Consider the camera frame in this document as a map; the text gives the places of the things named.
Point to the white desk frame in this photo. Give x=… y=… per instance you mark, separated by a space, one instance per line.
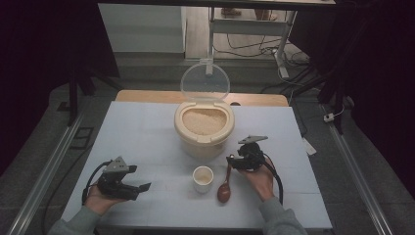
x=248 y=26

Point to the white cup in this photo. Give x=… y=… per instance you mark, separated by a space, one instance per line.
x=203 y=182

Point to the person's right hand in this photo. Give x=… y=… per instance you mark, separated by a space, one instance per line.
x=261 y=182

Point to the white power adapter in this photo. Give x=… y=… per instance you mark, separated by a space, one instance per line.
x=328 y=117

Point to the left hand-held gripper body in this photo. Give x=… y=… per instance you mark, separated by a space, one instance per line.
x=112 y=179

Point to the white paper tag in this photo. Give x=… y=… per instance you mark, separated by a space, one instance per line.
x=308 y=146

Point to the person's left hand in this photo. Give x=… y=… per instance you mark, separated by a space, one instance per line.
x=98 y=200

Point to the white table cover board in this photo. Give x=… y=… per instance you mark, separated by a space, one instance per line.
x=147 y=130

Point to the white rice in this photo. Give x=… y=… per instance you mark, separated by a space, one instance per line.
x=204 y=121

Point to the clear container lid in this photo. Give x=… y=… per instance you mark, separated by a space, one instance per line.
x=205 y=81

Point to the brown wooden spoon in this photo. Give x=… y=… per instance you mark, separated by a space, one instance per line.
x=224 y=192

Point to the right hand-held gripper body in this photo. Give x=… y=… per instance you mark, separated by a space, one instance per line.
x=250 y=155

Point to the metal floor rail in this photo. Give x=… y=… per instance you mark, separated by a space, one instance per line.
x=355 y=173
x=45 y=176

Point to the cream rice container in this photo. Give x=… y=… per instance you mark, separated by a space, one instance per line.
x=204 y=145

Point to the black curtain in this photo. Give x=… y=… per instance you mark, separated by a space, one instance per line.
x=375 y=65
x=36 y=65

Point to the wooden table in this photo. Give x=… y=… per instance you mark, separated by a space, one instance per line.
x=147 y=96

